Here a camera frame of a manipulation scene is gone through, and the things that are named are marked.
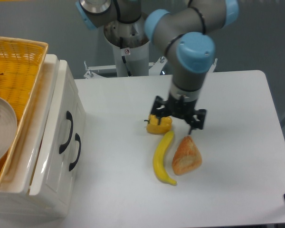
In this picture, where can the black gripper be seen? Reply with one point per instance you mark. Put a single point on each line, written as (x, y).
(181, 109)

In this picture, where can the white top drawer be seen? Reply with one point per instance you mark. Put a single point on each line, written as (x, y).
(55, 173)

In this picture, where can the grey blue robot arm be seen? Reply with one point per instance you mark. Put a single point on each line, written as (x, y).
(182, 38)

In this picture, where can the white drawer cabinet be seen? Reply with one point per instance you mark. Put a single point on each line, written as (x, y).
(15, 187)

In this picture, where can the yellow bell pepper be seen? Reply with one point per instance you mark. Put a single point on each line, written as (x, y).
(157, 125)

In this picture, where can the orange bread pastry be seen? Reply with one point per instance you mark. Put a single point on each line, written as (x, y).
(187, 157)

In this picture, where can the yellow banana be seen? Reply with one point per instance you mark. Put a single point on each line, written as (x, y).
(158, 159)

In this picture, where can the yellow wicker basket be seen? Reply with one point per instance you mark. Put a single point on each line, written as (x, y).
(21, 61)

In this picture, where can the grey ribbed plate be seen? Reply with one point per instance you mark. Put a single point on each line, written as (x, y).
(8, 126)

